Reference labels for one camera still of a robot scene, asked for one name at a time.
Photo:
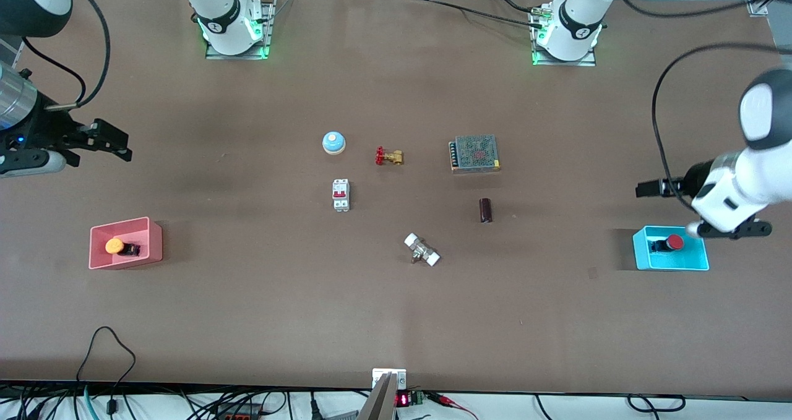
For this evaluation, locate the white circuit breaker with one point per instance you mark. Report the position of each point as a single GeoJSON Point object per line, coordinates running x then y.
{"type": "Point", "coordinates": [341, 195]}

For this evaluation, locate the orange power strip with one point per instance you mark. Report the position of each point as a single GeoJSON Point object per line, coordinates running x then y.
{"type": "Point", "coordinates": [238, 415]}

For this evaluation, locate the metal fitting with white caps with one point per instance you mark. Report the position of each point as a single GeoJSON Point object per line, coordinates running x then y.
{"type": "Point", "coordinates": [422, 250]}

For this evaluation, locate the red alligator clip lead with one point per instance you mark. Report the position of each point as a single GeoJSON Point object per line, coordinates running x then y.
{"type": "Point", "coordinates": [448, 401]}

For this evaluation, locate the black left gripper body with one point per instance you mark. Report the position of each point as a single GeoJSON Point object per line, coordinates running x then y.
{"type": "Point", "coordinates": [692, 179]}

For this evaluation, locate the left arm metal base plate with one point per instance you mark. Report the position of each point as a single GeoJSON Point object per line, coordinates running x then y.
{"type": "Point", "coordinates": [566, 63]}

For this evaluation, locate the cyan plastic bin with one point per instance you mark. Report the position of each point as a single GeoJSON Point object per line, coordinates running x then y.
{"type": "Point", "coordinates": [693, 260]}

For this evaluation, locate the silver corner bracket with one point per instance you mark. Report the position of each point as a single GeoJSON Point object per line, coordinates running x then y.
{"type": "Point", "coordinates": [758, 7]}

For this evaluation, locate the red LED display module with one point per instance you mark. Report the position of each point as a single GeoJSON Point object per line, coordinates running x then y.
{"type": "Point", "coordinates": [403, 399]}

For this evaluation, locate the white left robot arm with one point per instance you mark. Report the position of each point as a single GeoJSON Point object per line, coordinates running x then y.
{"type": "Point", "coordinates": [575, 18]}

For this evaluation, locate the blue call bell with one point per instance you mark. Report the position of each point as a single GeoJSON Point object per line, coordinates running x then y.
{"type": "Point", "coordinates": [333, 143]}

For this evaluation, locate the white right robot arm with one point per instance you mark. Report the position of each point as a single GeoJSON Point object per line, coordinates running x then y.
{"type": "Point", "coordinates": [223, 12]}

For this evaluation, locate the pink plastic bin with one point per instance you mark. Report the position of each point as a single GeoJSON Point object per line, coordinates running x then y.
{"type": "Point", "coordinates": [102, 256]}

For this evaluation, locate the white table edge bracket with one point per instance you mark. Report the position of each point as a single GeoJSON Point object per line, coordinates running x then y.
{"type": "Point", "coordinates": [400, 378]}

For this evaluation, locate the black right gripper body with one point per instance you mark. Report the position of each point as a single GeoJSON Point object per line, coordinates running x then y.
{"type": "Point", "coordinates": [44, 130]}

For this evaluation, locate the yellow mushroom push button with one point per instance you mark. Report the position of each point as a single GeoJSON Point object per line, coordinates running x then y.
{"type": "Point", "coordinates": [114, 245]}

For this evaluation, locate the grey camera mount bar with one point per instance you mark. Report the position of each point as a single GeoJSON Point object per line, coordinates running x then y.
{"type": "Point", "coordinates": [378, 401]}

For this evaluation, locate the red mushroom push button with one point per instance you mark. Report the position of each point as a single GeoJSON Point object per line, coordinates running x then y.
{"type": "Point", "coordinates": [673, 242]}

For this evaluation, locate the metal mesh power supply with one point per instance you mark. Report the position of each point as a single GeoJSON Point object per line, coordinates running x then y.
{"type": "Point", "coordinates": [475, 154]}

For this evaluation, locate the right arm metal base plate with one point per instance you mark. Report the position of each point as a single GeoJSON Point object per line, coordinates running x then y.
{"type": "Point", "coordinates": [270, 21]}

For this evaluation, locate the dark brown cylindrical capacitor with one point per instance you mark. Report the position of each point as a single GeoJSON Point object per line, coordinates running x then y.
{"type": "Point", "coordinates": [486, 211]}

